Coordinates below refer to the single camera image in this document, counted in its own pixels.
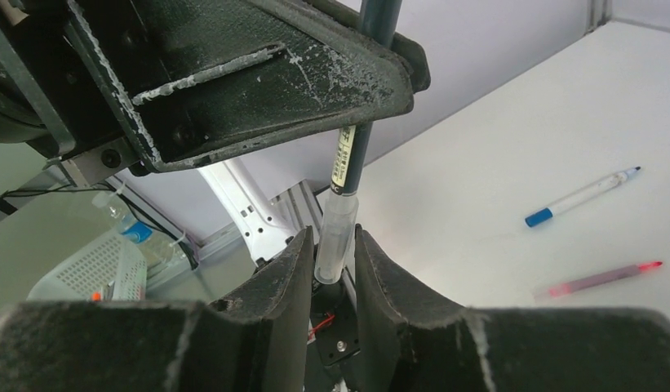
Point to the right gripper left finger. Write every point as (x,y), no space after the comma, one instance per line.
(252,339)

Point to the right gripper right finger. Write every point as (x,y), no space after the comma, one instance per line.
(414,339)

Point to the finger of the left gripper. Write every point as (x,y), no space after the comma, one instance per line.
(410,51)
(197,82)

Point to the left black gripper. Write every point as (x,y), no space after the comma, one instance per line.
(49,100)

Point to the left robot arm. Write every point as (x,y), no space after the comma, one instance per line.
(248,211)

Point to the pink gel pen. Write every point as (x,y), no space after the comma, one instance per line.
(596,280)

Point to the clear plastic water bottle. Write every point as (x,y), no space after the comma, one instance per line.
(160,250)

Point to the white mesh basket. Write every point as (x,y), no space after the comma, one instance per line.
(110,268)

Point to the blue capped white marker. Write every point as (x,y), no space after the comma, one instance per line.
(580,196)

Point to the aluminium frame right post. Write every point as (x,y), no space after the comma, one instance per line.
(598,14)

